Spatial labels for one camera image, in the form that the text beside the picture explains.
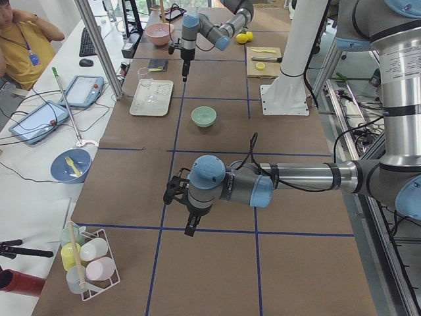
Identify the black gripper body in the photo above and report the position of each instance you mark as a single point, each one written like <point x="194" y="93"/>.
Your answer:
<point x="195" y="211"/>
<point x="186" y="56"/>

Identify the mint green bowl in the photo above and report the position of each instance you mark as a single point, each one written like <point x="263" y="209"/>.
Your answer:
<point x="203" y="116"/>

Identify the pink bowl with ice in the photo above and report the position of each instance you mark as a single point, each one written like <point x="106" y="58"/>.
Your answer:
<point x="159" y="33"/>

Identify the blue bowl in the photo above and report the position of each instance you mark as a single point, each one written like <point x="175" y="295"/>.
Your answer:
<point x="63" y="173"/>

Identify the grey folded cloth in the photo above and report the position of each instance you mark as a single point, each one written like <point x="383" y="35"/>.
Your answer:
<point x="158" y="65"/>

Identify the clear glass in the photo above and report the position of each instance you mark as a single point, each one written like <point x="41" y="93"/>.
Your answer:
<point x="145" y="79"/>

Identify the cream bear tray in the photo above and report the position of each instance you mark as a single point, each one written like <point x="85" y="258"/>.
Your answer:
<point x="162" y="90"/>

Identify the yellow lemon upper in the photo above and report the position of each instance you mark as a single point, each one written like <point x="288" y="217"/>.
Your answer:
<point x="242" y="38"/>

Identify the yellow plastic knife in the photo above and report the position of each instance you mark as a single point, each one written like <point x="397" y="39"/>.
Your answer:
<point x="263" y="50"/>

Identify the lemon half slice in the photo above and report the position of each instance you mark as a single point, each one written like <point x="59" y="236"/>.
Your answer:
<point x="260" y="66"/>

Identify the wooden cutting board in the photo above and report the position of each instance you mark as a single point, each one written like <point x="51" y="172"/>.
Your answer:
<point x="263" y="62"/>

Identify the black keyboard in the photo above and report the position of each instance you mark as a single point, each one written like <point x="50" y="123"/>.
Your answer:
<point x="86" y="45"/>

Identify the black computer mouse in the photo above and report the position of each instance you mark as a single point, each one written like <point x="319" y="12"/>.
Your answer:
<point x="85" y="62"/>

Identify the far teach pendant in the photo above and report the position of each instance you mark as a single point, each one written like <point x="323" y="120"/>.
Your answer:
<point x="84" y="90"/>

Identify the teach pendant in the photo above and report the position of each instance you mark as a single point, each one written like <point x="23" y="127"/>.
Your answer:
<point x="39" y="123"/>
<point x="84" y="90"/>

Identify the white cup rack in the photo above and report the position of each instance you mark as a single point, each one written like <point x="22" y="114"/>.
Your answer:
<point x="88" y="261"/>

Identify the long grabber stick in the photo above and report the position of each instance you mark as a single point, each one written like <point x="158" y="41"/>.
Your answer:
<point x="80" y="141"/>

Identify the yellow plastic fork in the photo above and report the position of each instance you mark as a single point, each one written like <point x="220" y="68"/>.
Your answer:
<point x="71" y="164"/>

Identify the person in yellow shirt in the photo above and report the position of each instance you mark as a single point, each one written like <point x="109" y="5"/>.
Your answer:
<point x="26" y="48"/>

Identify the near teach pendant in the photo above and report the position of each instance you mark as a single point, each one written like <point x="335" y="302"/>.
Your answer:
<point x="39" y="123"/>

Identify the black tripod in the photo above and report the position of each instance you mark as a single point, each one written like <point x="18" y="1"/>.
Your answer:
<point x="11" y="249"/>

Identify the red cylinder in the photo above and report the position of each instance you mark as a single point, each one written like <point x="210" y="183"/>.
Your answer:
<point x="21" y="283"/>

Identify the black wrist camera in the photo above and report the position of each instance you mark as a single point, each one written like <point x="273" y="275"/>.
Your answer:
<point x="177" y="189"/>

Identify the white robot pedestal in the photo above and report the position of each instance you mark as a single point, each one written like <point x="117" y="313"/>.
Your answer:
<point x="287" y="94"/>

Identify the aluminium frame post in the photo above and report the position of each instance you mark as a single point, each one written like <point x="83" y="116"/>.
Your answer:
<point x="99" y="45"/>

